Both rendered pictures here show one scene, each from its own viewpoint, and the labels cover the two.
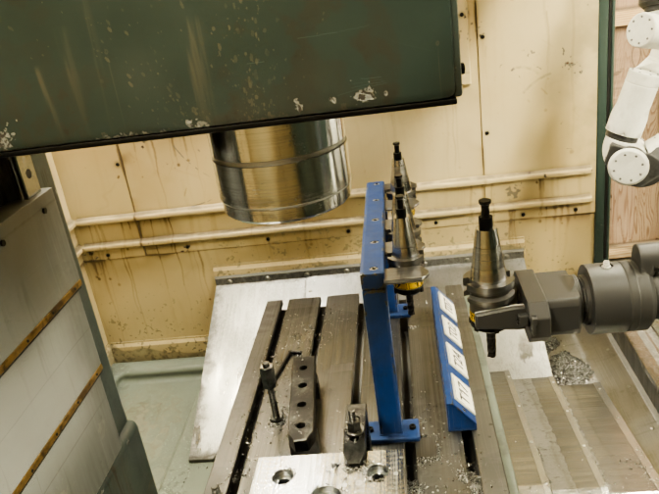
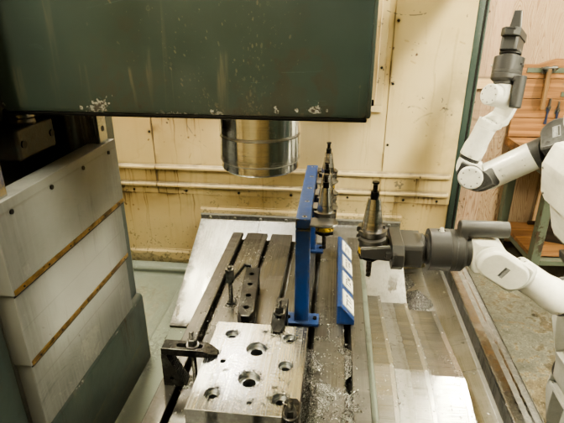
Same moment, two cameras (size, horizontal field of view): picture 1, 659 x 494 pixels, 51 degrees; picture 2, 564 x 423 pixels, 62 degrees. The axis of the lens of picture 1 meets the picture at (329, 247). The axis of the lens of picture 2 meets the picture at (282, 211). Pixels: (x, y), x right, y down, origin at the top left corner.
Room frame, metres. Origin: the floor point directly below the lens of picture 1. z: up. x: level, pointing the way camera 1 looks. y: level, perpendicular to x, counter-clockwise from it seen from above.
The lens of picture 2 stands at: (-0.13, 0.01, 1.72)
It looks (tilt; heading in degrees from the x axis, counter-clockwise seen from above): 23 degrees down; 359
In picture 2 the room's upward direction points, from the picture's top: straight up
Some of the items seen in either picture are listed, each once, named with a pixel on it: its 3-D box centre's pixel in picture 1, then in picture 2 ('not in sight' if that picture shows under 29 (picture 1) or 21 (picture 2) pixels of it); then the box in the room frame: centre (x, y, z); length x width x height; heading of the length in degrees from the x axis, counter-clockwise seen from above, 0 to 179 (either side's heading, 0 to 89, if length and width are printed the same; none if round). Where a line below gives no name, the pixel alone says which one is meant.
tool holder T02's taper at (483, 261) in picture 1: (486, 252); (373, 212); (0.76, -0.19, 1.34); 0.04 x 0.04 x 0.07
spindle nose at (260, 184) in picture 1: (280, 153); (260, 137); (0.79, 0.04, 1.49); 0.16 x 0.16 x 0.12
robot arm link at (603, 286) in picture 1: (570, 299); (418, 247); (0.75, -0.29, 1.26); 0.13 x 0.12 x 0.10; 173
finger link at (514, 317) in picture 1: (501, 320); (375, 253); (0.73, -0.20, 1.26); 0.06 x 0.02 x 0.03; 83
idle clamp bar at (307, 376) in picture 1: (304, 408); (249, 298); (1.06, 0.09, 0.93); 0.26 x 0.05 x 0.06; 177
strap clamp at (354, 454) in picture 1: (357, 445); (279, 322); (0.88, 0.00, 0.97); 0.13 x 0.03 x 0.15; 172
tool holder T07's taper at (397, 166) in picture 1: (399, 173); (328, 162); (1.37, -0.17, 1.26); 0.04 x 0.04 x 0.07
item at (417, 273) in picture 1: (407, 274); (324, 222); (0.99, -0.12, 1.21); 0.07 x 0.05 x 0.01; 82
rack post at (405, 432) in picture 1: (382, 363); (302, 275); (0.99, -0.06, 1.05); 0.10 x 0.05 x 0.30; 82
